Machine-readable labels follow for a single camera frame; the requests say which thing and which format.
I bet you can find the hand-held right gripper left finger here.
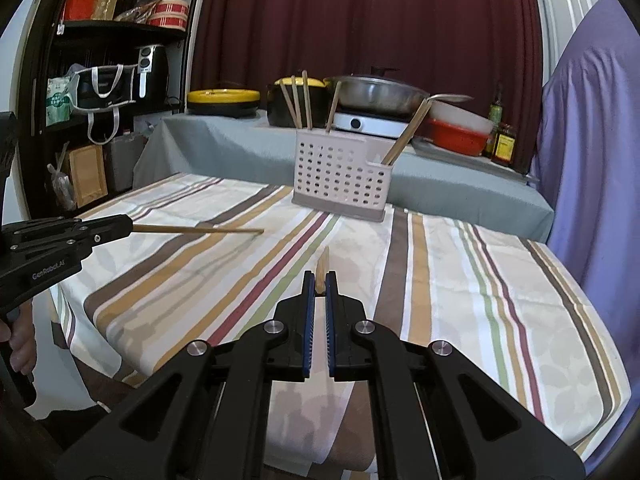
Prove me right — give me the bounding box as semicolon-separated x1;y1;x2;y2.
56;270;317;480

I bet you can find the black bag with white straps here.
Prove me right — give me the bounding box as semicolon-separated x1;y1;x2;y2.
72;63;139;146

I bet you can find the black pot with yellow lid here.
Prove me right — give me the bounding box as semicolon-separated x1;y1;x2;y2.
266;75;331;129

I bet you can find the brown wooden chopstick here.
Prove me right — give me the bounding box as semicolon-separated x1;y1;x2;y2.
130;224;265;235
315;245;331;297

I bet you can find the brown wooden board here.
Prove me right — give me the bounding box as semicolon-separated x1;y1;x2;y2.
67;143;109;207

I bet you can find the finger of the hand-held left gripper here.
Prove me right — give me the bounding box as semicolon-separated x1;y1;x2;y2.
90;229;132;254
75;213;134;235

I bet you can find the striped tablecloth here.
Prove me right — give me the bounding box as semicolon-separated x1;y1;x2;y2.
50;172;632;480

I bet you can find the dark bottle with green label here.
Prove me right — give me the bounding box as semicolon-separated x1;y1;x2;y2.
489;84;505;127

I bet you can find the white perforated utensil holder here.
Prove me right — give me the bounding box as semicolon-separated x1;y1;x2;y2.
291;128;389;223

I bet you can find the flat black pan yellow lid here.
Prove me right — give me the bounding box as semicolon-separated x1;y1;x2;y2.
186;87;262;120

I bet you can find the grey box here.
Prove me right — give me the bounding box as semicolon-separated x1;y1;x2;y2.
107;132;149;193

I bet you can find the grey tray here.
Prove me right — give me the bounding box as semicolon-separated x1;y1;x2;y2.
409;137;540;181

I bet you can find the green and white packet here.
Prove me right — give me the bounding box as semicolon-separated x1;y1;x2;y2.
45;75;76;127

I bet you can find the white portable stove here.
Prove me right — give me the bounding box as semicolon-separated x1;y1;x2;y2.
332;108;416;139

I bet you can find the jar with yellow label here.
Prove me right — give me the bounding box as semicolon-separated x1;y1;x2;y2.
492;122;519;164

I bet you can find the white bowl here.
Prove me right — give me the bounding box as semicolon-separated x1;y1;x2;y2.
427;93;494;136

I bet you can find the purple cloth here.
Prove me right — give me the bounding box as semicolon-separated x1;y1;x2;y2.
529;0;640;313

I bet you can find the bunch of wooden chopsticks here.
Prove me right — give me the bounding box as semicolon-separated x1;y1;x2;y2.
279;75;432;167

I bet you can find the person's left hand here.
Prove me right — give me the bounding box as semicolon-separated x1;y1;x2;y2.
0;309;37;377

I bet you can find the grey table cloth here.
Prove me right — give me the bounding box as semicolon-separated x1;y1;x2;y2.
132;109;557;242

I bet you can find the red bowl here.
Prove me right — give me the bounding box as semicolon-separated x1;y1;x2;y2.
427;118;489;157

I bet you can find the clear plastic bag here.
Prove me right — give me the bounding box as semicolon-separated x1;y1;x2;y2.
47;162;76;212

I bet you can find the black shelf unit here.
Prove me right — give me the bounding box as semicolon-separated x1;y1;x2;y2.
17;0;204;222

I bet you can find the steel wok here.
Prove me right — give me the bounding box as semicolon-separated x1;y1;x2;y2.
322;65;432;117

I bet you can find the black air fryer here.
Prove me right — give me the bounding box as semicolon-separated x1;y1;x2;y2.
134;44;171;102

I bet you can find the white door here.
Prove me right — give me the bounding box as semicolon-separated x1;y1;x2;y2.
529;0;617;62

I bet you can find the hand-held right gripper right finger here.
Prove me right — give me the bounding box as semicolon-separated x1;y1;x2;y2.
325;270;586;480

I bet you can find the red striped round tin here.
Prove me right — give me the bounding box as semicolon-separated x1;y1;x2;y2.
147;0;190;29

